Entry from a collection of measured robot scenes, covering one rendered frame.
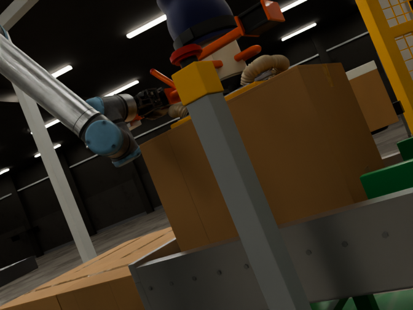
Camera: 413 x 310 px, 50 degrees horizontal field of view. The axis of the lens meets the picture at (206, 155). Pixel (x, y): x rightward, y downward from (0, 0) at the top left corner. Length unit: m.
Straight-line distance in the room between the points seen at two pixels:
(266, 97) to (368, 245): 0.46
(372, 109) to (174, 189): 1.77
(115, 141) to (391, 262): 0.71
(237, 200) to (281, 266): 0.16
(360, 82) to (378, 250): 1.99
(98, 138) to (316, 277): 0.64
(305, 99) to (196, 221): 0.52
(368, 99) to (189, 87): 2.10
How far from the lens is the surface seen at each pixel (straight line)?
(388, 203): 0.98
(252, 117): 1.22
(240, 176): 0.88
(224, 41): 1.16
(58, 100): 1.24
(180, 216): 1.43
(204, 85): 0.89
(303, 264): 1.09
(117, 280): 1.74
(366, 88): 2.92
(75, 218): 5.15
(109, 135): 1.17
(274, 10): 1.11
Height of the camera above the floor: 0.79
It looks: 2 degrees up
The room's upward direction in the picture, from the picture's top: 22 degrees counter-clockwise
